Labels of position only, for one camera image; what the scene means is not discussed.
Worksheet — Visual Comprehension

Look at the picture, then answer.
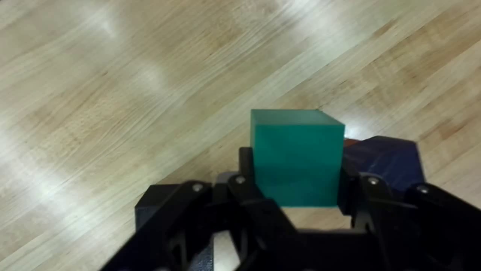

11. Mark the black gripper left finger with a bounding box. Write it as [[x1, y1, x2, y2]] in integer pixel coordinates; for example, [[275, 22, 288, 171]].
[[102, 145, 302, 271]]

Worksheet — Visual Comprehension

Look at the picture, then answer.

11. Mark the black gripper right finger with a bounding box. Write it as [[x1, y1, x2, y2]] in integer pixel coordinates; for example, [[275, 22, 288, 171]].
[[336, 163, 481, 271]]

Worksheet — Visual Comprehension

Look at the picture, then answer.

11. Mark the green cube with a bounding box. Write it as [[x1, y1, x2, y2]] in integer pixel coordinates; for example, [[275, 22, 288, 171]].
[[249, 108, 345, 209]]

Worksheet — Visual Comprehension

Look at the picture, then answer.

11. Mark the dark blue cube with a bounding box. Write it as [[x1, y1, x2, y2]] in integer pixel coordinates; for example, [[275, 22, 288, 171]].
[[341, 133, 426, 194]]

